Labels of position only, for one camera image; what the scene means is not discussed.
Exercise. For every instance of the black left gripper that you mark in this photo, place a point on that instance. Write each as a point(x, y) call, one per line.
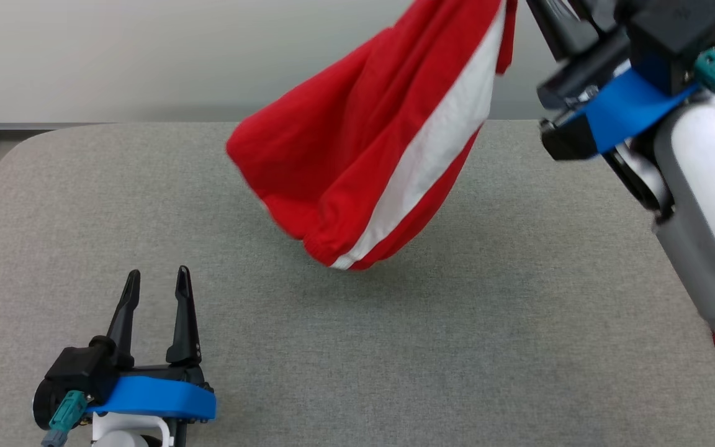
point(171, 372)

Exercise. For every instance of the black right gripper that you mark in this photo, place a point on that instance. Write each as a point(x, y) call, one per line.
point(587, 71)

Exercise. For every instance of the red shorts with white stripe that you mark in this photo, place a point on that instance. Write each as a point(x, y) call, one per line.
point(332, 155)

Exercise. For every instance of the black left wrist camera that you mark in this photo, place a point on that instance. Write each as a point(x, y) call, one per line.
point(81, 369)

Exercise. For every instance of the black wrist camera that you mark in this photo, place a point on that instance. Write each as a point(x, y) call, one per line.
point(674, 37)
point(81, 369)

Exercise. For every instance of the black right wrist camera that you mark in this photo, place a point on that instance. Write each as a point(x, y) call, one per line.
point(674, 37)

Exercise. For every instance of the blue right camera mount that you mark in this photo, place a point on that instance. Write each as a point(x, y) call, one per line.
point(630, 108)

